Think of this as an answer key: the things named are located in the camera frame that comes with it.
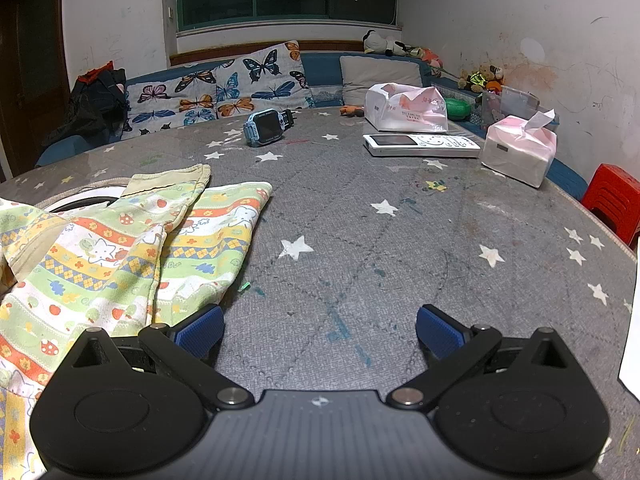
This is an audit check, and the white remote control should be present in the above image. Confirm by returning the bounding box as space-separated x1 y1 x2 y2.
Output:
362 132 482 159

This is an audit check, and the red plastic stool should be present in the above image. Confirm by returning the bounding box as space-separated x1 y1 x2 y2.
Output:
580 163 640 251

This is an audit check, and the pink tissue pack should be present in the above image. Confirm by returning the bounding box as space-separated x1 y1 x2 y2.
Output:
481 108 559 188

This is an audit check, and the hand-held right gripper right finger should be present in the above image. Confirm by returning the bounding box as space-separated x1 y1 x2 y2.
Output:
387 304 576 410

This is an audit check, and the green round object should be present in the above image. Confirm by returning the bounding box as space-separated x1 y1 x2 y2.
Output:
445 97 473 122

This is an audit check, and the dark wooden door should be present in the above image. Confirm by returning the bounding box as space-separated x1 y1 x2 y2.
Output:
0 0 68 181

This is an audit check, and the colourful plush toy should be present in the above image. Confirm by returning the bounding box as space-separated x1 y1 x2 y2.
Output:
407 46 443 68

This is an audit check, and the open pink white tissue bag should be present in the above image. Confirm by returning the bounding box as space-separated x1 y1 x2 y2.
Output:
363 82 448 133

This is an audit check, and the blue smartwatch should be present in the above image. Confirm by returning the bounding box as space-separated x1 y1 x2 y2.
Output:
243 108 296 149

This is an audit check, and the grey pillow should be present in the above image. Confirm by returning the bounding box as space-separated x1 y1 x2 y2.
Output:
340 55 423 107

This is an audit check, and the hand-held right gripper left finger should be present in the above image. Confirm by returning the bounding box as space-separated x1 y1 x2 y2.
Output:
64 304 255 411

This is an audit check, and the blue sofa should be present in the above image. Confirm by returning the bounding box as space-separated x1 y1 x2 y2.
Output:
35 50 588 201

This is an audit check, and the brown teddy bear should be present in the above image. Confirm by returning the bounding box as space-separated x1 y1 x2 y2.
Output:
460 62 506 93

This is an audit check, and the butterfly print pillow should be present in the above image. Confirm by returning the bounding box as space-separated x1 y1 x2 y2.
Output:
122 40 311 141

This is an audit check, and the grey star print tablecloth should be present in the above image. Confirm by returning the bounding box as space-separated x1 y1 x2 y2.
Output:
0 105 640 480

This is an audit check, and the white black plush toy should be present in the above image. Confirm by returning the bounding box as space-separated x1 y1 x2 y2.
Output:
362 29 411 57

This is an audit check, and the clear plastic box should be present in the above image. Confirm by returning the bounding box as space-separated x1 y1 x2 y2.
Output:
480 85 541 131

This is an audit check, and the patterned child's shirt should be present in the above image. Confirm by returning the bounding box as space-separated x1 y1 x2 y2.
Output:
0 162 273 480

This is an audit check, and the black clothes pile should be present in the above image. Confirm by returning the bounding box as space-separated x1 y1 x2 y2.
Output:
42 60 128 148

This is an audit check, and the white paper sheet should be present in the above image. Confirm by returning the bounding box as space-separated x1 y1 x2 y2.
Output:
618 317 640 403

